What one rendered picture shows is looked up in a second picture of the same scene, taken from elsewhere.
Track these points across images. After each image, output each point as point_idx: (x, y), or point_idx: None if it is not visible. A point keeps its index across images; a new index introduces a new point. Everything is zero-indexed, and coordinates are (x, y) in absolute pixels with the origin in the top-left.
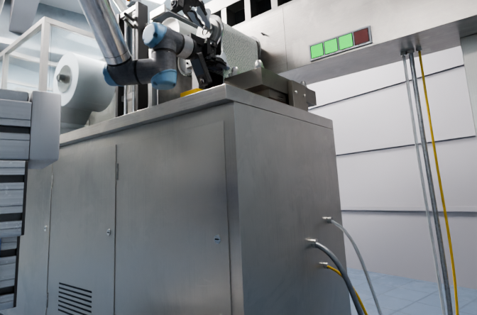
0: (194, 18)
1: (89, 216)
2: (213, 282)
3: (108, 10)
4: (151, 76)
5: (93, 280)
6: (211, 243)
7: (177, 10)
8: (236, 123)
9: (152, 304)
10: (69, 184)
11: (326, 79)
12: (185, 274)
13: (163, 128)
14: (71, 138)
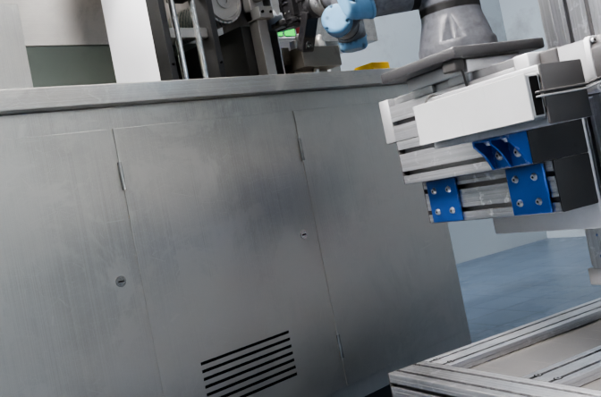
0: None
1: (258, 222)
2: (432, 240)
3: None
4: (359, 37)
5: (287, 313)
6: (425, 207)
7: None
8: None
9: (383, 291)
10: (186, 177)
11: None
12: (409, 244)
13: (358, 97)
14: (202, 92)
